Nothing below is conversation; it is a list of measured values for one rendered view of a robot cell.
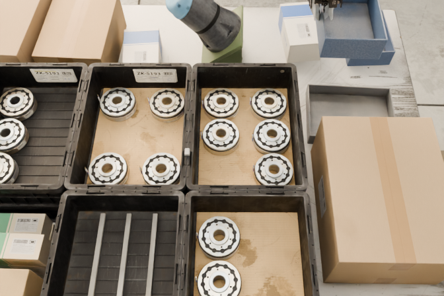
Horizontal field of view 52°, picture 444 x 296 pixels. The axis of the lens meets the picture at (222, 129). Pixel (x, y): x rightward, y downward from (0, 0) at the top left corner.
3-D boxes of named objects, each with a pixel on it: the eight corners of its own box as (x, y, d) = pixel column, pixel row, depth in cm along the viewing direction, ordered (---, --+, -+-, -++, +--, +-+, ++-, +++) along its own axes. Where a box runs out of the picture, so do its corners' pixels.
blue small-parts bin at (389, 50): (337, 24, 170) (341, 10, 164) (376, 23, 170) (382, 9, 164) (347, 66, 160) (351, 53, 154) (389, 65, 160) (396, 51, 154)
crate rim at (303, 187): (192, 67, 133) (192, 62, 131) (295, 68, 133) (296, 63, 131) (185, 193, 112) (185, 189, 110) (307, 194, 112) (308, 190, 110)
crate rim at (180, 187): (90, 67, 134) (88, 62, 132) (192, 67, 133) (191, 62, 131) (65, 193, 113) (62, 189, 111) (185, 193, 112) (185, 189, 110)
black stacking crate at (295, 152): (195, 88, 141) (193, 64, 132) (290, 88, 141) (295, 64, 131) (189, 207, 121) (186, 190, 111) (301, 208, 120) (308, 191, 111)
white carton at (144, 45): (129, 47, 165) (123, 29, 157) (162, 45, 165) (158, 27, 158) (126, 91, 155) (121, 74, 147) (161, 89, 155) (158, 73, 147)
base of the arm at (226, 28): (207, 28, 161) (187, 12, 155) (240, 6, 153) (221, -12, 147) (207, 59, 153) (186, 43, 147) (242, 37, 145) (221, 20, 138)
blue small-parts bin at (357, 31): (313, 2, 125) (318, -19, 119) (367, 3, 125) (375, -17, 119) (319, 57, 114) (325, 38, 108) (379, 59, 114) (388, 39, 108)
